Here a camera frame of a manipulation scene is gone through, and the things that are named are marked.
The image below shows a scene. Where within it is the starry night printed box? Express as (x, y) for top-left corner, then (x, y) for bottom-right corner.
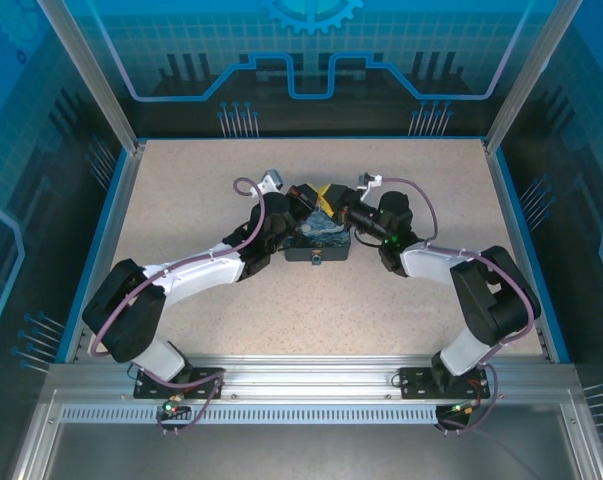
(283, 209), (355, 265)

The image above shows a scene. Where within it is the small connector board with LED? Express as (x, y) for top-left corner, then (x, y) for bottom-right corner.
(438, 397), (482, 422)
(159, 394), (190, 420)

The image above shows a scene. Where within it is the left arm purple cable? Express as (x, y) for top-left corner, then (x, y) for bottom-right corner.
(89, 176), (227, 436)

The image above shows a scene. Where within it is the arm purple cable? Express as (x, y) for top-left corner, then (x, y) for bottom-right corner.
(379, 177), (538, 436)
(89, 176), (227, 436)

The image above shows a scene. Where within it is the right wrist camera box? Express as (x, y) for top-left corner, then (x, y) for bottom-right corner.
(355, 171), (385, 202)

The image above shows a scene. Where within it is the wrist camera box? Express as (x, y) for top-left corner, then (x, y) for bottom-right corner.
(259, 169), (286, 194)
(355, 171), (385, 202)

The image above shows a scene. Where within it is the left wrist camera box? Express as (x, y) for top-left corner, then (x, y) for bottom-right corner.
(259, 169), (286, 194)

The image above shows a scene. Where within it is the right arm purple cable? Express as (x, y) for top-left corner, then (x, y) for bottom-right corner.
(379, 177), (538, 436)

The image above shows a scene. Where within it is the aluminium side rail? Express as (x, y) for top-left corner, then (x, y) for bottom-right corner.
(483, 139), (557, 362)
(63, 141), (147, 364)

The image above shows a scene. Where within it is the aluminium mounting rail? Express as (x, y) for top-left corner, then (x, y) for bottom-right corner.
(48, 355), (580, 402)

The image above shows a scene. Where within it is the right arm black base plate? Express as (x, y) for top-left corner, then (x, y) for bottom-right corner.
(398, 367), (497, 400)

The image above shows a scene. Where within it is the aluminium corner post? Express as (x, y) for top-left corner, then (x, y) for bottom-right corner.
(35, 0), (147, 154)
(483, 0), (585, 154)

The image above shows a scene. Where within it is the slotted grey cable duct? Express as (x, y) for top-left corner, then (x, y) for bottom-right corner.
(59, 405), (440, 425)

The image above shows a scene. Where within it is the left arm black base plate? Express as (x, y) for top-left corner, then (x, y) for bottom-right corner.
(133, 367), (226, 400)

